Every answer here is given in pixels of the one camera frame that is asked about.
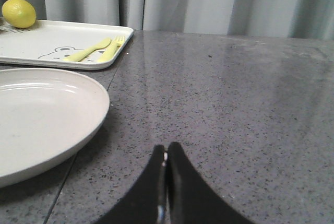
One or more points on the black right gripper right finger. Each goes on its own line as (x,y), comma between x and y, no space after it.
(191,199)

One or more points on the white rectangular tray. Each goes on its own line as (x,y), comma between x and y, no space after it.
(48,42)

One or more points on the yellow plastic knife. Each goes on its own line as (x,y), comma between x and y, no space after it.
(78,56)

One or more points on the yellow lemon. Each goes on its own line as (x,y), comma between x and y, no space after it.
(19,13)

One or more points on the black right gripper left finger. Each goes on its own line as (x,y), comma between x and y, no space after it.
(145,202)

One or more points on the beige round plate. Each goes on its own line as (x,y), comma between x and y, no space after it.
(47,115)

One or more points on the grey curtain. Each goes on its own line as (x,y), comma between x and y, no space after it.
(266,18)

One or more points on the yellow plastic fork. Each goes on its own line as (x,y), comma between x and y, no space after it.
(111,49)

